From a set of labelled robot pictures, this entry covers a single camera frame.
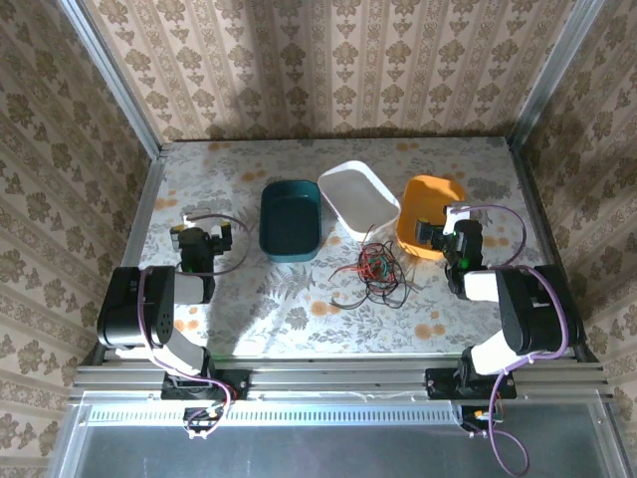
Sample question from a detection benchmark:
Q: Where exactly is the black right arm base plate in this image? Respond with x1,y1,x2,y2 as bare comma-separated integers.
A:
425,366,518,401

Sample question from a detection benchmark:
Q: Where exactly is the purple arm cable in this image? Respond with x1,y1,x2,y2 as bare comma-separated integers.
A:
465,203,569,477
137,213,253,442

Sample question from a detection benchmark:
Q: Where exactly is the slotted grey cable duct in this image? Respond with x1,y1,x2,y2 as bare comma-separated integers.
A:
82,401,464,427

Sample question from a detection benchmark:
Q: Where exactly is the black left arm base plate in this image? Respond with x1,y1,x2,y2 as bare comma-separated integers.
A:
161,367,249,402

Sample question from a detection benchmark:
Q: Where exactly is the aluminium table side rail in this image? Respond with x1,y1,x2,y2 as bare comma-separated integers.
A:
506,136,601,364
92,143,168,367

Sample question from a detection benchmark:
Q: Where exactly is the teal plastic bin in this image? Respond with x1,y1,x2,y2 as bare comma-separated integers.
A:
258,179,323,264

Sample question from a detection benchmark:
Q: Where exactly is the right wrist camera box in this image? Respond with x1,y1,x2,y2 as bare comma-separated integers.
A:
444,202,470,235

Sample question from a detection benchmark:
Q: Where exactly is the white plastic bin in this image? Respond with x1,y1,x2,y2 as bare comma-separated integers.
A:
317,159,402,243

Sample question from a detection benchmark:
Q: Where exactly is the aluminium frame post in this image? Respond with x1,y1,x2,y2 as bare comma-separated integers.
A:
506,0,607,150
57,0,165,159

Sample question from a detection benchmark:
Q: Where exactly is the grey metal panel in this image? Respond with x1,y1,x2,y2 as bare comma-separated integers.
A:
49,392,631,478

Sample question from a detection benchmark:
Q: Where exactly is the black power connector block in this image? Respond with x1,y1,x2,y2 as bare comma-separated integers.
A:
460,405,505,439
182,405,224,442

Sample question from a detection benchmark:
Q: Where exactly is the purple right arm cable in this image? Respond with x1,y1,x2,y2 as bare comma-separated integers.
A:
465,203,569,477

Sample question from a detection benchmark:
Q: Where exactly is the aluminium frame rail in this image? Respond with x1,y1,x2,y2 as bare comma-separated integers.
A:
69,358,614,402

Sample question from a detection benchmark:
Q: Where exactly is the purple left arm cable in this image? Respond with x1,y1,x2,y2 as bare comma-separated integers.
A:
137,213,253,442

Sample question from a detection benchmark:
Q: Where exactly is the thin black cable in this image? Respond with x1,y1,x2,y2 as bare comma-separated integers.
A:
330,223,422,313

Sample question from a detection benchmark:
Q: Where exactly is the orange plastic bin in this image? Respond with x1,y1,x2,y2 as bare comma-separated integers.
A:
395,174,468,260

